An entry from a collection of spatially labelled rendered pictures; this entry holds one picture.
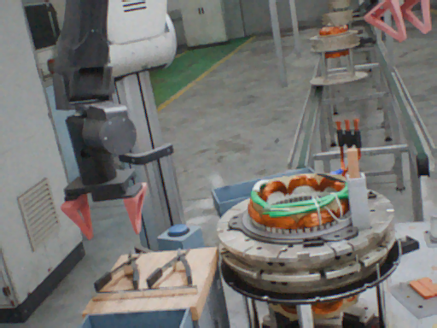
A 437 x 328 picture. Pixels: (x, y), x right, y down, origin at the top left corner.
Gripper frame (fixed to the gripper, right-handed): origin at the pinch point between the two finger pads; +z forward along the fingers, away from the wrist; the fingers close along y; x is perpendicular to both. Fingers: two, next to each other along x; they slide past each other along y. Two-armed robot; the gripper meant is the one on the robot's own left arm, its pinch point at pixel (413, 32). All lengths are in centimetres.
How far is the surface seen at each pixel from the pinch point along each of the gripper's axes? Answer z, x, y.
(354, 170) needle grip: 17.0, 6.5, -24.5
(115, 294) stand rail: 16, 32, -60
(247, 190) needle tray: 9, 52, -11
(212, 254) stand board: 18, 31, -41
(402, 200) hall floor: 49, 192, 207
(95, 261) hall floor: -9, 295, 40
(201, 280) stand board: 21, 26, -48
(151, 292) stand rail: 19, 28, -56
